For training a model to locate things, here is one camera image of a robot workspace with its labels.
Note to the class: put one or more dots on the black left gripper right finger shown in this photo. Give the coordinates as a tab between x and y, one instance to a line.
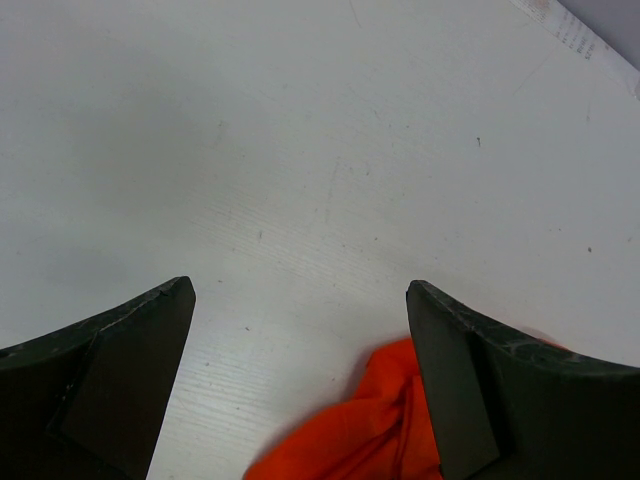
506	405

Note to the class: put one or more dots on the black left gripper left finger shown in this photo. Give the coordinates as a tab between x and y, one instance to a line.
88	401

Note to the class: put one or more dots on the orange t shirt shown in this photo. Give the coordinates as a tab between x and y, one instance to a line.
383	431

